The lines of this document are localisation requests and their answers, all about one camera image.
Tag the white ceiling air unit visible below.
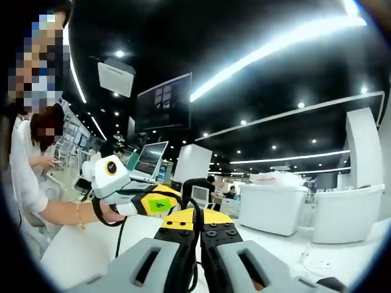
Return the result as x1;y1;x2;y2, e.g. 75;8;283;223
97;57;136;98

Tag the black data cable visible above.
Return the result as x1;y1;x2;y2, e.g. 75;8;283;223
182;197;203;292

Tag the silver open laptop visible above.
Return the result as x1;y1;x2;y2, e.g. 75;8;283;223
130;140;169;181

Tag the person's left hand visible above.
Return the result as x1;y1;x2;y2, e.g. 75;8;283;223
99;201;126;227

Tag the white desktop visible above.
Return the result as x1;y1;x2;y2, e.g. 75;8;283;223
41;210;391;293

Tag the small white storage box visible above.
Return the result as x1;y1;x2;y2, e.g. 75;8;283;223
311;184;386;245

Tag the hanging black monitor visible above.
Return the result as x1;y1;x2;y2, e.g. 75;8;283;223
134;72;192;134

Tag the large white storage box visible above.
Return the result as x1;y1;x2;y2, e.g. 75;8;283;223
238;182;309;237

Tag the black left wrist strap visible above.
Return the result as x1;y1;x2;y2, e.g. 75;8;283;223
91;197;126;227

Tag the gold bracelet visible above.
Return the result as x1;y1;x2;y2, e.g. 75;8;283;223
75;201;87;231

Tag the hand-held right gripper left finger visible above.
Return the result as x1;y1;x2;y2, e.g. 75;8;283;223
65;209;201;293

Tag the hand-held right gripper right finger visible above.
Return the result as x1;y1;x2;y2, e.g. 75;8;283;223
200;209;348;293

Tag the small white monitor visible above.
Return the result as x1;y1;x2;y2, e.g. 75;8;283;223
191;185;210;208

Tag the person's white shirt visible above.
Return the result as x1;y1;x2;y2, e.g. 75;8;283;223
9;117;49;214

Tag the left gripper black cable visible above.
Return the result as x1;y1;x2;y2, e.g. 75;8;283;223
114;213;126;260

